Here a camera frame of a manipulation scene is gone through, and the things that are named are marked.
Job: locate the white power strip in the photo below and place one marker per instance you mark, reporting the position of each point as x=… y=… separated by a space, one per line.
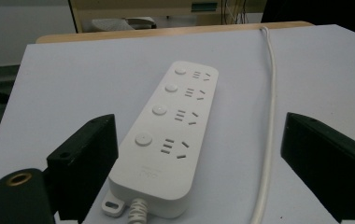
x=169 y=137

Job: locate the grey rounded object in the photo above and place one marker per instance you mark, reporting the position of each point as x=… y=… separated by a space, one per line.
x=113 y=24

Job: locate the beige wooden cabinet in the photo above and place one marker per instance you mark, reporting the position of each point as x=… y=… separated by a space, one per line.
x=135 y=7

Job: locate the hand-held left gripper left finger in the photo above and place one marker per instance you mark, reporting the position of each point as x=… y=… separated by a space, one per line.
x=83 y=155

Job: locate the white table cover board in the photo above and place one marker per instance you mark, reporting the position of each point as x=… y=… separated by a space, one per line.
x=73 y=77

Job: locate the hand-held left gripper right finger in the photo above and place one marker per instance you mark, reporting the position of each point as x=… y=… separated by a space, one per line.
x=325 y=155

